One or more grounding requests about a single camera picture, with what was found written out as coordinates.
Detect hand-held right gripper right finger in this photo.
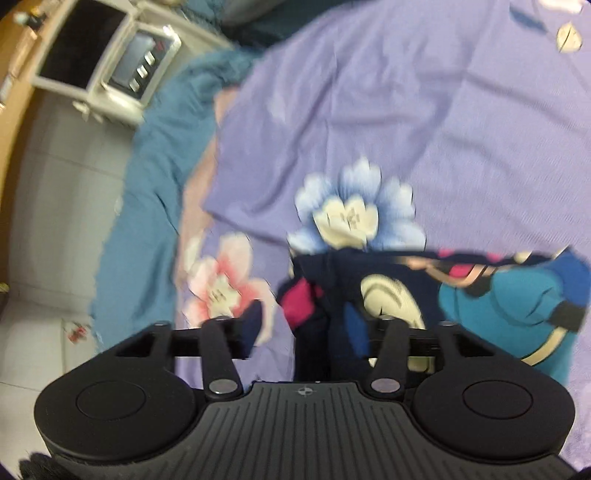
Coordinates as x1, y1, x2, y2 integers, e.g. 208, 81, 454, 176
344, 304, 491, 401

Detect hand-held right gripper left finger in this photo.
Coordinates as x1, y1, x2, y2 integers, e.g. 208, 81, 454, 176
113, 300, 266, 401

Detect navy printed small garment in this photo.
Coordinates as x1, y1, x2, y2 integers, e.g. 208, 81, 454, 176
276, 244, 591, 385

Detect teal blanket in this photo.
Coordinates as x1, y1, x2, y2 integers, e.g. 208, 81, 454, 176
89, 45, 260, 357

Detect purple floral bedsheet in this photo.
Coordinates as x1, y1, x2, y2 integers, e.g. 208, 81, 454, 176
172, 0, 591, 472

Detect white microwave oven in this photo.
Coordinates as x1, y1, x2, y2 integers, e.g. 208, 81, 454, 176
30, 0, 184, 126

